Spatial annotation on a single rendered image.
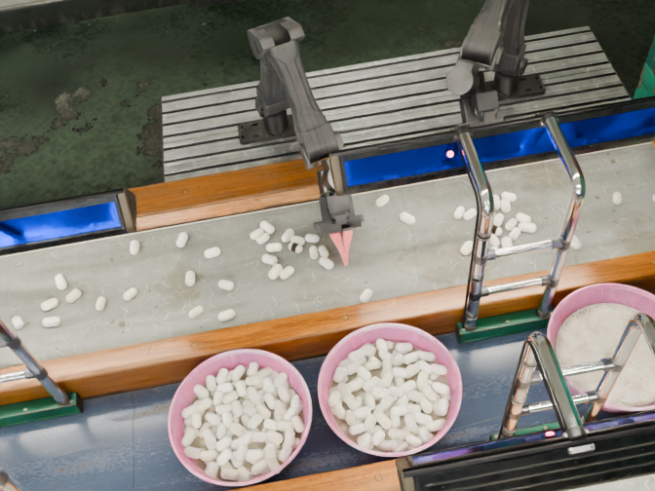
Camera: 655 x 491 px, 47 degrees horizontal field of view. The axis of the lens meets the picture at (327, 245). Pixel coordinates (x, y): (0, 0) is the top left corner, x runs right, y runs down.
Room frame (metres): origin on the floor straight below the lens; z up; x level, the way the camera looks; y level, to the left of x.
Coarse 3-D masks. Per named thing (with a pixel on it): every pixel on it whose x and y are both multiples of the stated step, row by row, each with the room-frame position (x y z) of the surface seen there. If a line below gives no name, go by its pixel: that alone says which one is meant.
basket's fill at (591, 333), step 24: (576, 312) 0.72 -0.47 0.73; (600, 312) 0.71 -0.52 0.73; (624, 312) 0.71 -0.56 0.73; (576, 336) 0.67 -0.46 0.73; (600, 336) 0.66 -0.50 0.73; (576, 360) 0.62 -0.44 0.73; (648, 360) 0.59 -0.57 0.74; (576, 384) 0.57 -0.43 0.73; (624, 384) 0.56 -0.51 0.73; (648, 384) 0.55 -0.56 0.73
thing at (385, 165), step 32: (480, 128) 0.89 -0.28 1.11; (512, 128) 0.89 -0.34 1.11; (544, 128) 0.88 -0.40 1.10; (576, 128) 0.88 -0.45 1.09; (608, 128) 0.88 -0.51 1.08; (640, 128) 0.88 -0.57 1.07; (352, 160) 0.87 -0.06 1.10; (384, 160) 0.87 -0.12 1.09; (416, 160) 0.86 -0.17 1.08; (448, 160) 0.86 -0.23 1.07; (512, 160) 0.86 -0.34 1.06; (352, 192) 0.84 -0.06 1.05
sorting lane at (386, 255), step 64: (384, 192) 1.09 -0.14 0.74; (448, 192) 1.06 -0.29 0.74; (512, 192) 1.04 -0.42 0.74; (640, 192) 0.99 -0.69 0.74; (0, 256) 1.05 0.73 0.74; (64, 256) 1.02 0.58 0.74; (128, 256) 1.00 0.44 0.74; (192, 256) 0.98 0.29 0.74; (256, 256) 0.95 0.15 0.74; (320, 256) 0.93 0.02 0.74; (384, 256) 0.91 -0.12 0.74; (448, 256) 0.89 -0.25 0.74; (512, 256) 0.87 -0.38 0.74; (576, 256) 0.85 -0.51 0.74; (64, 320) 0.86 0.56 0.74; (128, 320) 0.84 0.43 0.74; (192, 320) 0.82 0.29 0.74; (256, 320) 0.80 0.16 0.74
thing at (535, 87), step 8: (496, 72) 1.42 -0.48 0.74; (496, 80) 1.42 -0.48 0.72; (504, 80) 1.40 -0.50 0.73; (512, 80) 1.40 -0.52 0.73; (520, 80) 1.45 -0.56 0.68; (528, 80) 1.45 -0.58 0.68; (536, 80) 1.44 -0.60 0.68; (488, 88) 1.44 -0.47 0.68; (496, 88) 1.41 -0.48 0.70; (504, 88) 1.40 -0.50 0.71; (512, 88) 1.40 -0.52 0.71; (520, 88) 1.42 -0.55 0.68; (528, 88) 1.42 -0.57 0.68; (536, 88) 1.41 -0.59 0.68; (544, 88) 1.41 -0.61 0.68; (504, 96) 1.40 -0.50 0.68; (512, 96) 1.39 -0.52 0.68; (520, 96) 1.40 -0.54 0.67
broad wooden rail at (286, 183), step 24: (264, 168) 1.18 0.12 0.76; (288, 168) 1.17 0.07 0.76; (312, 168) 1.16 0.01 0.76; (144, 192) 1.16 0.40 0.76; (168, 192) 1.15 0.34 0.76; (192, 192) 1.14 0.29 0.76; (216, 192) 1.13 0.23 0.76; (240, 192) 1.12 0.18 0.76; (264, 192) 1.11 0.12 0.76; (288, 192) 1.10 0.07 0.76; (312, 192) 1.10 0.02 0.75; (144, 216) 1.09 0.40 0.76; (168, 216) 1.08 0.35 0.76; (192, 216) 1.08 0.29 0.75; (216, 216) 1.08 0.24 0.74
